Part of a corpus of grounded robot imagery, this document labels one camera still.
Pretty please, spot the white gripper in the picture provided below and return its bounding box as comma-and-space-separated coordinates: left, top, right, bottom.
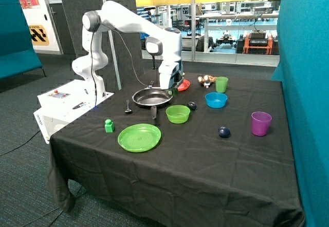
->
158, 63, 184, 89

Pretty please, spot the green toy capsicum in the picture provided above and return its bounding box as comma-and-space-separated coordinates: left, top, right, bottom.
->
168, 88, 179, 96

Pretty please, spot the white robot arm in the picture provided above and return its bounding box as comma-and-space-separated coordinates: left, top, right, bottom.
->
72, 1, 184, 98

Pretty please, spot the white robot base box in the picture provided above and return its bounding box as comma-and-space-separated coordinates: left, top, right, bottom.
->
33, 80, 113, 144

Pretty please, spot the red plastic plate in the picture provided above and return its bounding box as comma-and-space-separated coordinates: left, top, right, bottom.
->
178, 79, 190, 91

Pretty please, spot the green plastic plate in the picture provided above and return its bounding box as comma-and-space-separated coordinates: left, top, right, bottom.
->
117, 124, 161, 153

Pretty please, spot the black frying pan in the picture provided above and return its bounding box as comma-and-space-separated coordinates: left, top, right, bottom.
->
132, 81, 173, 120

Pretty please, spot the brown plush toy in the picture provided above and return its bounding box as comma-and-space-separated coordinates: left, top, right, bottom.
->
197, 75, 216, 88

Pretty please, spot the dark purple toy plum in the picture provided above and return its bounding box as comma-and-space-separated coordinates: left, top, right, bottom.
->
187, 101, 197, 110

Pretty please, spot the green plastic bowl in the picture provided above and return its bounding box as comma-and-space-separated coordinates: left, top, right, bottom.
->
166, 105, 191, 124

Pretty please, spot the green plastic cup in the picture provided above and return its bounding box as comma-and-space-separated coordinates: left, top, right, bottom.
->
215, 77, 228, 93

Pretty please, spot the blue plastic bowl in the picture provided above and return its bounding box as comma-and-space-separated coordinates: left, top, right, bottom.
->
205, 92, 228, 108

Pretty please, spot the metal spoon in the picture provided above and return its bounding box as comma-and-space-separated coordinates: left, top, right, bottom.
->
125, 100, 132, 114

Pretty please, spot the dark blue toy plum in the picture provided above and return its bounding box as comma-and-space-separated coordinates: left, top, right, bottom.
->
218, 127, 231, 138

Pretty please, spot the green toy block bottle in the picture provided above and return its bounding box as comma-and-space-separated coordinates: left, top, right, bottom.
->
104, 119, 115, 133

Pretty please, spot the black tablecloth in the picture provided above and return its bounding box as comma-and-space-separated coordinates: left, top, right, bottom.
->
47, 73, 305, 226

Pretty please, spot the purple plastic cup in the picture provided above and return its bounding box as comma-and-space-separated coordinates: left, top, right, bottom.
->
251, 111, 272, 137

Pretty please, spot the teal partition panel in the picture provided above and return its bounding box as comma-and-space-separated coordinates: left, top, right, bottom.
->
272, 0, 328, 226

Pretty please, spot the teal sofa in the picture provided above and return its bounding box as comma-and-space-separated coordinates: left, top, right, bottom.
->
0, 0, 43, 79

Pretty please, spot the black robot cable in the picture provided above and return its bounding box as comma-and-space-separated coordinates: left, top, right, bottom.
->
89, 30, 99, 108

